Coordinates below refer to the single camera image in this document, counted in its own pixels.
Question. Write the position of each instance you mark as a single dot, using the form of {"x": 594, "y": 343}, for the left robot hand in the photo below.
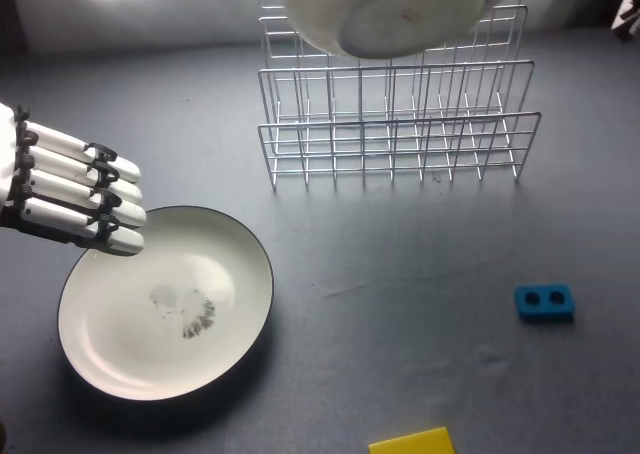
{"x": 55, "y": 174}

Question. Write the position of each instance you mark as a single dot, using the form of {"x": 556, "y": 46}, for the black-rimmed white plate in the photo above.
{"x": 150, "y": 354}

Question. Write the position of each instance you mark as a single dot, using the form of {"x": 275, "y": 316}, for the blue block with two holes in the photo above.
{"x": 544, "y": 314}

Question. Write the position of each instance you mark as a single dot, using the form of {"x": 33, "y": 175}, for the yellow flat block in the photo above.
{"x": 412, "y": 441}

